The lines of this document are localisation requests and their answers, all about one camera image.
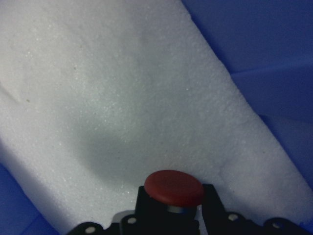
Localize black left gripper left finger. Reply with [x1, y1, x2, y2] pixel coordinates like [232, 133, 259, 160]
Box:
[135, 186, 153, 220]

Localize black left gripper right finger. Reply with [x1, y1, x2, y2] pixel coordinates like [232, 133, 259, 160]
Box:
[201, 184, 226, 219]

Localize red push button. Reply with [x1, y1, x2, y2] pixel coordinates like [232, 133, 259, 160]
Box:
[144, 170, 204, 216]

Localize white foam pad far bin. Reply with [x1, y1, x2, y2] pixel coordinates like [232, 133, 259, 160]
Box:
[0, 0, 313, 235]

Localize far blue storage bin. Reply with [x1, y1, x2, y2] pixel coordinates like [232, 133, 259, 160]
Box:
[0, 0, 313, 235]

